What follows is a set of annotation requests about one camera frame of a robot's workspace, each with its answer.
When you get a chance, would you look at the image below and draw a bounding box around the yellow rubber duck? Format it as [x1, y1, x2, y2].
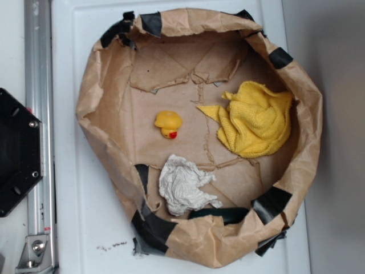
[154, 110, 183, 139]

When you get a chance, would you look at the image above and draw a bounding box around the crumpled white paper towel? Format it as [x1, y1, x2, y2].
[159, 154, 222, 216]

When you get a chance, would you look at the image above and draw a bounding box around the yellow microfiber cloth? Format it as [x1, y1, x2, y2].
[198, 81, 293, 158]

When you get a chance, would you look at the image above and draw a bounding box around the brown paper bin liner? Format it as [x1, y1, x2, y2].
[76, 9, 322, 268]

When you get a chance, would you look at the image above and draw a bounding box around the dark green object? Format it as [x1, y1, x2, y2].
[188, 207, 249, 225]

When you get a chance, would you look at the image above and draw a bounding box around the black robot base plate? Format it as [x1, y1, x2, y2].
[1, 88, 43, 217]

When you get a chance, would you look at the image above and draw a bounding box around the aluminium extrusion rail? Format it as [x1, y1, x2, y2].
[24, 1, 59, 273]

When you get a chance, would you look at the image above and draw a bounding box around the metal corner bracket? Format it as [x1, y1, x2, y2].
[15, 234, 52, 273]

